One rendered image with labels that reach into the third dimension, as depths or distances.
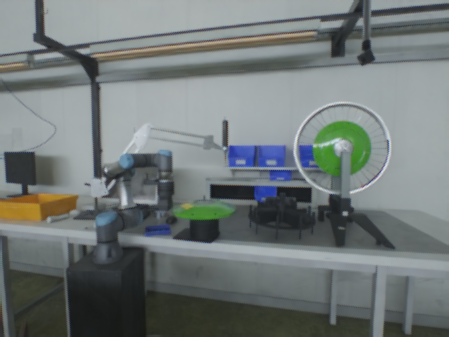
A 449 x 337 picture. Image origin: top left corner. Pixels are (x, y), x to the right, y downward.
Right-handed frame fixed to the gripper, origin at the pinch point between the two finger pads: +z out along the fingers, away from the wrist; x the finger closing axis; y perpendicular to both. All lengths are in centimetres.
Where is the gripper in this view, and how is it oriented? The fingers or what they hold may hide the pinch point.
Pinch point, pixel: (160, 222)
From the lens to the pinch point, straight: 113.5
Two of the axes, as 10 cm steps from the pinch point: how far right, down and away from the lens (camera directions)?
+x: 0.6, -0.7, 10.0
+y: 10.0, 0.0, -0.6
